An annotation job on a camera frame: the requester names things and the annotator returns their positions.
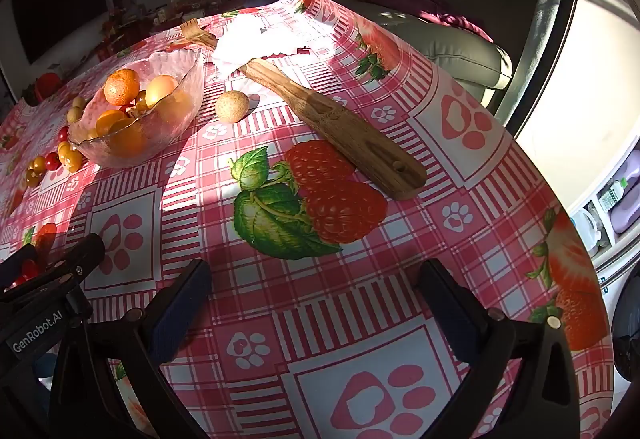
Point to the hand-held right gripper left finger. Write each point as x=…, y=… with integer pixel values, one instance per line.
x=182, y=304

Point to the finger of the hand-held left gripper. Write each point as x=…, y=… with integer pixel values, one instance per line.
x=17, y=261
x=75, y=259

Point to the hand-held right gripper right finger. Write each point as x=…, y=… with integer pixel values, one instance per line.
x=445, y=309

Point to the red cherry tomato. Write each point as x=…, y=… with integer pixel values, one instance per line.
x=51, y=160
x=63, y=133
x=29, y=268

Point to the row of yellow tomatoes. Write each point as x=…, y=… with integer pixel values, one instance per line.
x=74, y=160

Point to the red checkered printed tablecloth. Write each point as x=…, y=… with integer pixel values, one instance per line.
x=380, y=229

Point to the tan longan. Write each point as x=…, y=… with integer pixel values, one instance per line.
x=231, y=106
x=75, y=115
x=77, y=101

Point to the clear glass bowl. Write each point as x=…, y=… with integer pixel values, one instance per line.
x=170, y=134

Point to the yellow cherry tomato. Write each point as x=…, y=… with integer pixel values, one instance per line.
x=141, y=101

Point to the red round object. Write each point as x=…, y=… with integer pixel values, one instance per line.
x=47, y=85

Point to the tangerine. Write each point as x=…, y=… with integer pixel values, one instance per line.
x=121, y=85

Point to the pale orange round fruit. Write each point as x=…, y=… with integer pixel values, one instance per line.
x=161, y=88

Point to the purple bottle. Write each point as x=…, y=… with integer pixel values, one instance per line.
x=627, y=204

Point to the black television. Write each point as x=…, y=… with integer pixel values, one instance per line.
x=55, y=4

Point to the light grey sofa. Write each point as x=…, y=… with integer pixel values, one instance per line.
x=465, y=49

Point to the white tissue paper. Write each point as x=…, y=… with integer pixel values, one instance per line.
x=245, y=44

